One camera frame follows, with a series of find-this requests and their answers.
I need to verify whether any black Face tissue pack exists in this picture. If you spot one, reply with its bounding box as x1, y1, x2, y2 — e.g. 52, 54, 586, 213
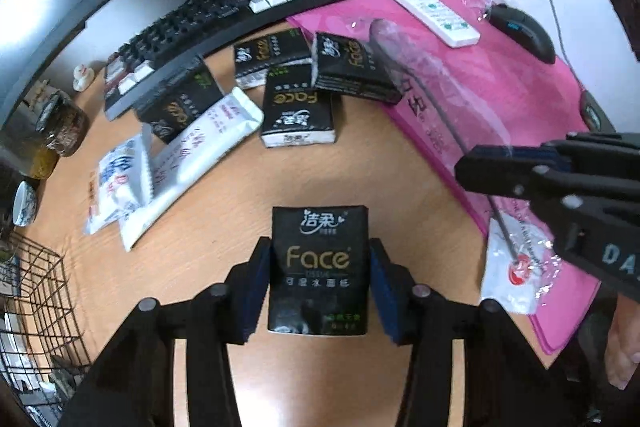
134, 55, 224, 144
311, 31, 402, 105
260, 64, 336, 148
268, 206, 371, 337
233, 28, 311, 90

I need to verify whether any person right hand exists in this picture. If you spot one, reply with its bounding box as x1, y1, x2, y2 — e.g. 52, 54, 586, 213
604, 294, 640, 390

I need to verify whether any white sachet packet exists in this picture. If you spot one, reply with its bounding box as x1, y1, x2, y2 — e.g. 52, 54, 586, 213
480, 211, 552, 315

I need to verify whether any pink desk mat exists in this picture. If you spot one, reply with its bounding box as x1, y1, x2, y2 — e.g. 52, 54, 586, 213
288, 0, 599, 355

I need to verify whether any black computer mouse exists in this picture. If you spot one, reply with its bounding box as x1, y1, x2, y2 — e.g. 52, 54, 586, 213
485, 3, 556, 65

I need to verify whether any white remote control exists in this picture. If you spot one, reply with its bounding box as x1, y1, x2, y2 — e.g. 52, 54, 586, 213
394, 0, 480, 49

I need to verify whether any white blue wipes pack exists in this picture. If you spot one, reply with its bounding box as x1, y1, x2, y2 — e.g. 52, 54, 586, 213
85, 128, 154, 235

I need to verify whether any small ceramic bowl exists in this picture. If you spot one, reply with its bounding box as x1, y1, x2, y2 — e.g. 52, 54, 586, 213
12, 181, 38, 228

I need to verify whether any white wet wipes pack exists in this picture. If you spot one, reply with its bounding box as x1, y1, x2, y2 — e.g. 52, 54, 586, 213
118, 88, 264, 251

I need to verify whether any dark glass jar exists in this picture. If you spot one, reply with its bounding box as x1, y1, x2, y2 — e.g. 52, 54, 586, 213
35, 92, 89, 157

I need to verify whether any small duck figurine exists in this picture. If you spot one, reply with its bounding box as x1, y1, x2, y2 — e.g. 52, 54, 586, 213
73, 64, 96, 92

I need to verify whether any black mechanical keyboard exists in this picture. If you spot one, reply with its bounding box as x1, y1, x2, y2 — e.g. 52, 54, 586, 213
104, 0, 345, 121

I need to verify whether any black wire basket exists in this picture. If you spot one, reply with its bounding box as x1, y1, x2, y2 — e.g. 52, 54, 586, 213
1, 231, 91, 426

